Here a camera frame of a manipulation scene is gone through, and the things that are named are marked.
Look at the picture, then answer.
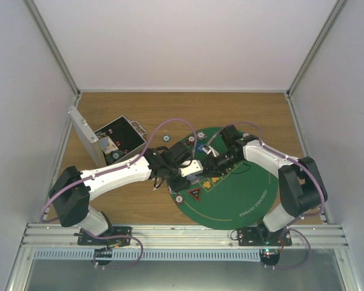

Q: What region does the red 100 chip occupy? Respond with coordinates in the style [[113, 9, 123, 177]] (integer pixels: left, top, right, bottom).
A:
[[174, 195, 184, 205], [186, 136, 195, 146]]

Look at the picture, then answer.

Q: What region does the black red triangular all-in button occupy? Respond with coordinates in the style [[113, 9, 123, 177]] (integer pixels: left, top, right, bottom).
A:
[[187, 187, 202, 202]]

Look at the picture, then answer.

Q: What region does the blue green 50 chip stack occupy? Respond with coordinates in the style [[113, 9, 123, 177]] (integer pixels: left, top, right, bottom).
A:
[[162, 135, 171, 142]]

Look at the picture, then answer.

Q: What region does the blue playing card deck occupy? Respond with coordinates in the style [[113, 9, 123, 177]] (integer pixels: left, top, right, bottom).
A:
[[187, 175, 201, 184]]

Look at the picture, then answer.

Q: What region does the blue orange 10 chip stack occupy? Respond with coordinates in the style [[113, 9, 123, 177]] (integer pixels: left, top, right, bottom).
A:
[[197, 131, 207, 141]]

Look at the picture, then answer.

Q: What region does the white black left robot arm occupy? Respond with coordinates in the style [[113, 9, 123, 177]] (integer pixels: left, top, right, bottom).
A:
[[49, 142, 203, 245]]

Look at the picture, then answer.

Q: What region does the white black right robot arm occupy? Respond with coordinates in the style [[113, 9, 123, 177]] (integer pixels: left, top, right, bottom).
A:
[[202, 124, 328, 246]]

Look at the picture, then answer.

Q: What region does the round green poker mat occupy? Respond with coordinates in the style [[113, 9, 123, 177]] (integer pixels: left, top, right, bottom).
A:
[[166, 127, 280, 230]]

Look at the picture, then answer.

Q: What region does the chip stack inside case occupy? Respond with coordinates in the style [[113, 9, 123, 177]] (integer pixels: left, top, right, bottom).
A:
[[110, 150, 124, 162]]

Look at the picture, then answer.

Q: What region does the silver aluminium poker case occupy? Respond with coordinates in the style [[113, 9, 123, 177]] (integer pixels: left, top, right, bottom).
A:
[[69, 106, 147, 167]]

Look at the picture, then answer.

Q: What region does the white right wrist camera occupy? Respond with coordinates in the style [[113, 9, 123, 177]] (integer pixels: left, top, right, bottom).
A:
[[201, 144, 218, 157]]

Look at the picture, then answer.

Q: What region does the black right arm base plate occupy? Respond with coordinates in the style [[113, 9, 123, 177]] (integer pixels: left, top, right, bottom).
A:
[[237, 226, 292, 247]]

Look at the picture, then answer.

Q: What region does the grey slotted cable duct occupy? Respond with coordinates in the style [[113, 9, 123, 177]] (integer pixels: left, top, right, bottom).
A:
[[34, 248, 260, 262]]

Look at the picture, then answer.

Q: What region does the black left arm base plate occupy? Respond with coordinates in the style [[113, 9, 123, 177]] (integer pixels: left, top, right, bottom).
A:
[[74, 226, 132, 247]]

